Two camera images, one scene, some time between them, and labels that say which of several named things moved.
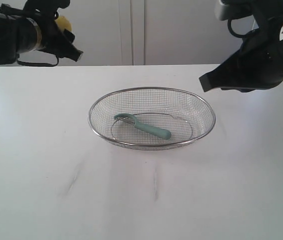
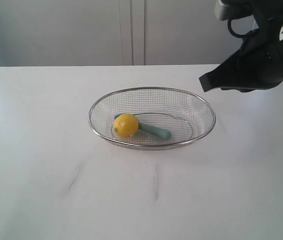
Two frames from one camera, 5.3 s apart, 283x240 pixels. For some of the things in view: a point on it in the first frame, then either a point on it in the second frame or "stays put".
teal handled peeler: x=130 y=118 stays put
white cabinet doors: x=148 y=32 stays put
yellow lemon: x=63 y=23 to x=126 y=125
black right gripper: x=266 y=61 stays put
